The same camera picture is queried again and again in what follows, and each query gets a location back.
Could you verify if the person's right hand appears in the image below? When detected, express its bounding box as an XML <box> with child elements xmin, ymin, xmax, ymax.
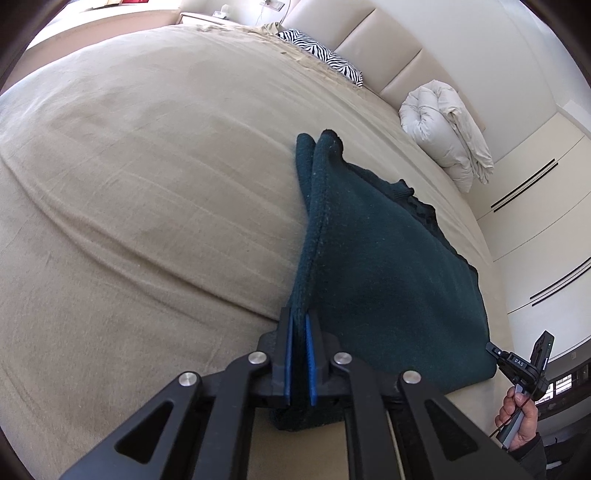
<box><xmin>495</xmin><ymin>385</ymin><xmax>540</xmax><ymax>450</ymax></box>

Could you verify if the beige padded headboard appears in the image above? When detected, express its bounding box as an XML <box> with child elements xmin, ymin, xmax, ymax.
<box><xmin>279</xmin><ymin>0</ymin><xmax>488</xmax><ymax>134</ymax></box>

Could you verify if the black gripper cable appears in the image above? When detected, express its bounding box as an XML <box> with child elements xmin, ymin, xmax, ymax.
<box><xmin>488</xmin><ymin>390</ymin><xmax>536</xmax><ymax>439</ymax></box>

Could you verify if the white wardrobe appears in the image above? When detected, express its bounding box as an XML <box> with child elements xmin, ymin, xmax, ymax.
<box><xmin>475</xmin><ymin>104</ymin><xmax>591</xmax><ymax>361</ymax></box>

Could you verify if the white folded duvet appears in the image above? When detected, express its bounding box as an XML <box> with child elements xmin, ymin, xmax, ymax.
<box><xmin>399</xmin><ymin>80</ymin><xmax>495</xmax><ymax>193</ymax></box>

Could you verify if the zebra striped pillow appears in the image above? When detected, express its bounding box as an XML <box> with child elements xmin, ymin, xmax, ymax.
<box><xmin>277</xmin><ymin>29</ymin><xmax>364</xmax><ymax>88</ymax></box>

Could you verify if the person's right forearm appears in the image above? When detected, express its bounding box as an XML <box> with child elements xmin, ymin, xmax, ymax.
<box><xmin>508</xmin><ymin>431</ymin><xmax>548</xmax><ymax>480</ymax></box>

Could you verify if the white nightstand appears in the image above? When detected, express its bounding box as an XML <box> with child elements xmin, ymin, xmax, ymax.
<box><xmin>179</xmin><ymin>10</ymin><xmax>232</xmax><ymax>27</ymax></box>

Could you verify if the dark green knit sweater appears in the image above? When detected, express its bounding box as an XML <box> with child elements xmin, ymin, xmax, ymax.
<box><xmin>270</xmin><ymin>130</ymin><xmax>497</xmax><ymax>432</ymax></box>

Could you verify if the beige bed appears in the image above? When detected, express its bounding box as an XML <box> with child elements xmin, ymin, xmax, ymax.
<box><xmin>0</xmin><ymin>21</ymin><xmax>546</xmax><ymax>480</ymax></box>

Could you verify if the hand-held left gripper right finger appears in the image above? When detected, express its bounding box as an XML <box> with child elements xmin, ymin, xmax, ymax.
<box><xmin>304</xmin><ymin>313</ymin><xmax>532</xmax><ymax>480</ymax></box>

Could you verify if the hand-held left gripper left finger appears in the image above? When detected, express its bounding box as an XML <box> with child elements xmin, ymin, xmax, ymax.
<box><xmin>60</xmin><ymin>307</ymin><xmax>301</xmax><ymax>480</ymax></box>

